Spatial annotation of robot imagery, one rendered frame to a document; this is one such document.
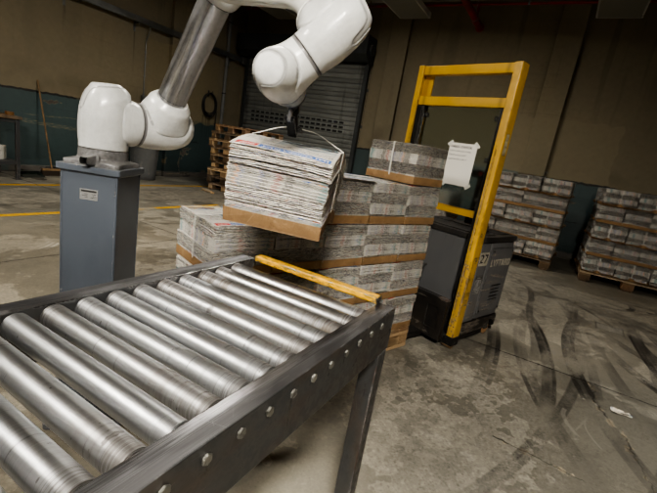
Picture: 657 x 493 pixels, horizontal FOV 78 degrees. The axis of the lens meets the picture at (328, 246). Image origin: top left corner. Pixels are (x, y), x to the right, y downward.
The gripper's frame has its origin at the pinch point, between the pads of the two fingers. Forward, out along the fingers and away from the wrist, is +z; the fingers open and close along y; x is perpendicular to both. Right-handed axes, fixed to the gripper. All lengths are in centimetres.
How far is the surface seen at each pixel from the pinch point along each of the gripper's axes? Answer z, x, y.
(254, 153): -20.2, -6.3, 17.2
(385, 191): 93, 34, 20
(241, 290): -27, -2, 52
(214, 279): -23, -11, 52
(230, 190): -16.4, -12.4, 28.4
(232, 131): 659, -255, -31
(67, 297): -51, -31, 54
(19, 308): -59, -35, 55
